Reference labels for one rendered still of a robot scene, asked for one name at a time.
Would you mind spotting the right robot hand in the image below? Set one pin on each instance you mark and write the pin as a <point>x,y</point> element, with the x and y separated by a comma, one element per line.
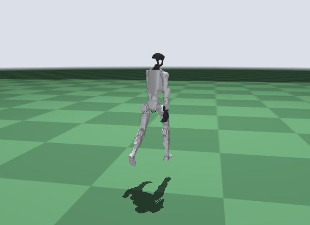
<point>165,115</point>

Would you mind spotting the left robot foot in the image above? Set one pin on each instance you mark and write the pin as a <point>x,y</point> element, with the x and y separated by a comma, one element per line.
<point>132,159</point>

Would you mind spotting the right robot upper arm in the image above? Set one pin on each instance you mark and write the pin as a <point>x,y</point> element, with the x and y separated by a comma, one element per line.
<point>164,76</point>

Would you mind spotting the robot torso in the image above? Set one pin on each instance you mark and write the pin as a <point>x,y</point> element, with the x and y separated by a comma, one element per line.
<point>155,87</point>

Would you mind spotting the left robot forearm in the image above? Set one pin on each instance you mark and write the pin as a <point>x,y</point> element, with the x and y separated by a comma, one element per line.
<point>149,95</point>

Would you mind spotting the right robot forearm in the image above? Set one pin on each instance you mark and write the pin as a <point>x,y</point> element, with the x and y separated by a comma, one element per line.
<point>166,98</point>

